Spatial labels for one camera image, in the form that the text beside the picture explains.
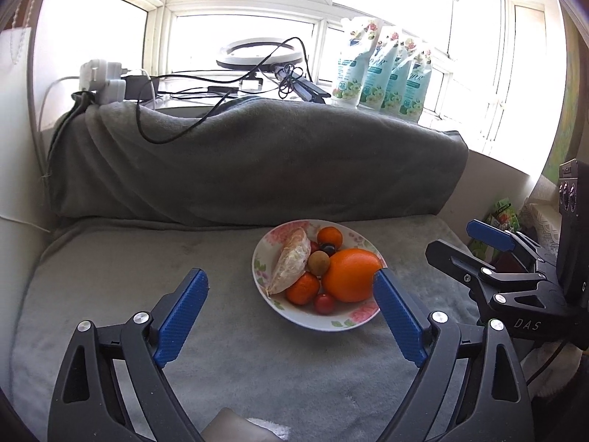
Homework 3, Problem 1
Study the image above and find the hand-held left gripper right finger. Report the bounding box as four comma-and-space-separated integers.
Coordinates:
373, 268, 535, 442

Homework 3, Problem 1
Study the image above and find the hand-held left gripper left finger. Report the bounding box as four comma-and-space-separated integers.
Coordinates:
47, 267, 210, 442

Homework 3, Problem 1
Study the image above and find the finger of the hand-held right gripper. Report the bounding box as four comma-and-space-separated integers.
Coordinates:
424, 238, 560, 314
466, 220, 560, 277

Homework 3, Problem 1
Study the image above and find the large orange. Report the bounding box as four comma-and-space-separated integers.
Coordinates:
321, 248, 384, 303

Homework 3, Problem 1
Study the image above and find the brown round longan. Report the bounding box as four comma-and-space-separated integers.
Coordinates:
308, 250, 331, 274

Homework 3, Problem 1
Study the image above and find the small tangerine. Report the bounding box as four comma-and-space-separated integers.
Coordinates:
285, 272, 321, 305
317, 226, 344, 249

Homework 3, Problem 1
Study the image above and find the floral white plate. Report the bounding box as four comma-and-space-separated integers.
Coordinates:
251, 219, 387, 331

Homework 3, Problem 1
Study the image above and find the peeled orange segment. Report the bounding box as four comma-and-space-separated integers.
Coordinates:
267, 227, 311, 296

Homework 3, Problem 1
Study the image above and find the person's right hand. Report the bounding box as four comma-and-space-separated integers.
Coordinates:
529, 345, 585, 397

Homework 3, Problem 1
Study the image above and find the green snack packet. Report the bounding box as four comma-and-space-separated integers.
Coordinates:
481, 197, 523, 259

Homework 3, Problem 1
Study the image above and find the white lace cloth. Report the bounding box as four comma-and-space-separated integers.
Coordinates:
520, 184, 560, 245

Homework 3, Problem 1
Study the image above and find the grey fleece blanket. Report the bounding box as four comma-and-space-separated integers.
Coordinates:
9, 214, 530, 442

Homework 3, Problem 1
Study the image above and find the floral refill pouch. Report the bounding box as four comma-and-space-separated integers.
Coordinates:
332, 17, 382, 106
361, 25, 406, 111
384, 39, 422, 116
400, 46, 433, 123

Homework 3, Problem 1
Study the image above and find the grey covered bolster pillow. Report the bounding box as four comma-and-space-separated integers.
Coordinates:
46, 97, 469, 226

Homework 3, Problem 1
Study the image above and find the black power adapter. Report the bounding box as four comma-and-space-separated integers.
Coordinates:
122, 74, 159, 101

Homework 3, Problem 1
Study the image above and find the white padded headboard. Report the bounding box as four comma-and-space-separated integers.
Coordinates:
0, 25, 60, 378

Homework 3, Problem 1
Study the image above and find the white power strip with plugs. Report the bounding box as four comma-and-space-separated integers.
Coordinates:
79, 59, 127, 104

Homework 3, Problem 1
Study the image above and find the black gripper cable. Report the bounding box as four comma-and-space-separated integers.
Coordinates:
525, 338, 571, 385

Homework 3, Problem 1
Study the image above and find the thin white cable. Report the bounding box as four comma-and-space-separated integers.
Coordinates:
0, 212, 52, 233

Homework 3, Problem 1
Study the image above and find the white ring light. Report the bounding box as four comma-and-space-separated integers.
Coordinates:
217, 38, 303, 77

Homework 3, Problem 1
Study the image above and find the white window frame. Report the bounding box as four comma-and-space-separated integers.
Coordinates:
115, 0, 567, 180

